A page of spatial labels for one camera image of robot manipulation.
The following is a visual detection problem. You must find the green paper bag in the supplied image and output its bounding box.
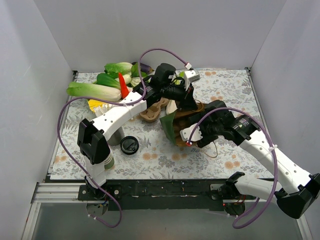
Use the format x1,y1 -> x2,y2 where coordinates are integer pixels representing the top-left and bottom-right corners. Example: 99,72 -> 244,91
160,100 -> 207,147

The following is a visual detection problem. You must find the brown cardboard cup carrier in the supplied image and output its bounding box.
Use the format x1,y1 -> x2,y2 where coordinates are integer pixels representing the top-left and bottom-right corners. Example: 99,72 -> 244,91
139,104 -> 161,123

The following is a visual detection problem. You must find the stack of green paper cups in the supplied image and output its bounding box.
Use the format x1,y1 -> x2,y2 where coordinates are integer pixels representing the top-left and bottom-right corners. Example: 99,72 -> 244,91
103,153 -> 115,170

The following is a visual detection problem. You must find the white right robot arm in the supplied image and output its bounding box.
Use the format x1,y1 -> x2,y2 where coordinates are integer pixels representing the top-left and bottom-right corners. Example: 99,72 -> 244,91
180,100 -> 320,219

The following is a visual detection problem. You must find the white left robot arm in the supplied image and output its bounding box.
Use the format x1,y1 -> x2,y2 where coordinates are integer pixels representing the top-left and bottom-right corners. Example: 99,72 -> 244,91
77,63 -> 200,200

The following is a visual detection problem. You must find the celery stalk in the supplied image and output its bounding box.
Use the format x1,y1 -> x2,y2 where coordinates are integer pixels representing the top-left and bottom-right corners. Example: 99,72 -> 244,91
165,100 -> 178,115

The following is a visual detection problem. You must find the purple eggplant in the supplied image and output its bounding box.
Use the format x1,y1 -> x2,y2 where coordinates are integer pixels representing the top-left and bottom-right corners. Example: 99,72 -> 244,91
140,63 -> 154,74

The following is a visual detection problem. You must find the pale green cabbage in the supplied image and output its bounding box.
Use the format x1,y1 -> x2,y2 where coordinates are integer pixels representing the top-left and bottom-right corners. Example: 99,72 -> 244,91
130,77 -> 141,88

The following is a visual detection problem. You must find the red carrot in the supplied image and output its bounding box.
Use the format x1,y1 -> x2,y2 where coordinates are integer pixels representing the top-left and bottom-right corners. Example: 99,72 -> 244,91
118,72 -> 130,99

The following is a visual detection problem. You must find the green bok choy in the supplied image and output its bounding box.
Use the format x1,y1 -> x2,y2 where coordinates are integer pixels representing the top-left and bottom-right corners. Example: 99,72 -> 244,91
96,73 -> 121,90

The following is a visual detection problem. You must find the grey straw holder cup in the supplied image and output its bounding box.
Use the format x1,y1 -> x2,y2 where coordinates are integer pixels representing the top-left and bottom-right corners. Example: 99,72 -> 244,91
107,127 -> 125,146

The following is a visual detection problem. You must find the yellow corn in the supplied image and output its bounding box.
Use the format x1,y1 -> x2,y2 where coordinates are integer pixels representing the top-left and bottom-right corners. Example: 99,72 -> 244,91
87,99 -> 114,113

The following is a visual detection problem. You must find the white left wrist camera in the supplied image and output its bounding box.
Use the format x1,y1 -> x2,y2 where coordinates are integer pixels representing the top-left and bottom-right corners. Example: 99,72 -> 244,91
183,69 -> 201,90

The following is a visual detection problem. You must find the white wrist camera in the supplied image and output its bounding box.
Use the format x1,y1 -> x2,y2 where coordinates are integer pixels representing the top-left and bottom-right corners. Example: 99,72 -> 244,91
183,69 -> 201,90
179,124 -> 203,142

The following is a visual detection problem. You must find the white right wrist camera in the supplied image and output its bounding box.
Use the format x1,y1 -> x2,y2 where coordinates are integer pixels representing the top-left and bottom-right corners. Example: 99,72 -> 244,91
179,124 -> 203,142

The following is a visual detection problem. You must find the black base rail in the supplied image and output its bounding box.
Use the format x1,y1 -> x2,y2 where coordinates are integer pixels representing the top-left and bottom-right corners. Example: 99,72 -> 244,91
77,178 -> 255,211

